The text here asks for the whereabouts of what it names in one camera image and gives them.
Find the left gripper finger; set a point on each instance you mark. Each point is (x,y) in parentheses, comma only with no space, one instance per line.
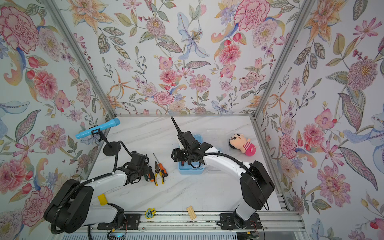
(139,178)
(146,171)

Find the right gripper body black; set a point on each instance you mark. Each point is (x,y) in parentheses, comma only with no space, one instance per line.
(185,155)

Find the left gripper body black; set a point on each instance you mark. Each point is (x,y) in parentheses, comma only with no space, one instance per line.
(141,170)

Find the blue plastic tool box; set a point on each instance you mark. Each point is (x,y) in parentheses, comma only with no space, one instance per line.
(192,168)

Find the orange handled screwdriver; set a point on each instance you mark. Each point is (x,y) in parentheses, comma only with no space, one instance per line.
(162,169)

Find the yellow black pliers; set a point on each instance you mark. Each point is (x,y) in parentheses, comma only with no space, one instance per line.
(158,174)

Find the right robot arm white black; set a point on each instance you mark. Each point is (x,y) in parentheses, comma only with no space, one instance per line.
(255,182)

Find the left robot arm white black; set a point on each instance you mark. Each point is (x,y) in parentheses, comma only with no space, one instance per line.
(79,204)

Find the black microphone stand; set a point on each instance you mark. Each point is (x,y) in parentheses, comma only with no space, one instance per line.
(111,148)

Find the yellow blue sticker badge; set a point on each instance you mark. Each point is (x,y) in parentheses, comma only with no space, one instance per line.
(150,213)

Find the cartoon boy plush doll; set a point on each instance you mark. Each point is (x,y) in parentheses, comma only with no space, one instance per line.
(240,142)

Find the small wooden block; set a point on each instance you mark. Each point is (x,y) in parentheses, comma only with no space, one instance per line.
(191,213)

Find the blue toy microphone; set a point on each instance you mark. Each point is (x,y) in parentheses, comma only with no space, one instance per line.
(110,124)

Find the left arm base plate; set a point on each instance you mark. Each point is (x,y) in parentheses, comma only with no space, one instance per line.
(123,222)

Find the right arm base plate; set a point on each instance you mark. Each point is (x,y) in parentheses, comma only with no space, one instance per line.
(240,222)

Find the aluminium front rail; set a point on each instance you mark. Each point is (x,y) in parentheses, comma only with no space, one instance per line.
(213,221)

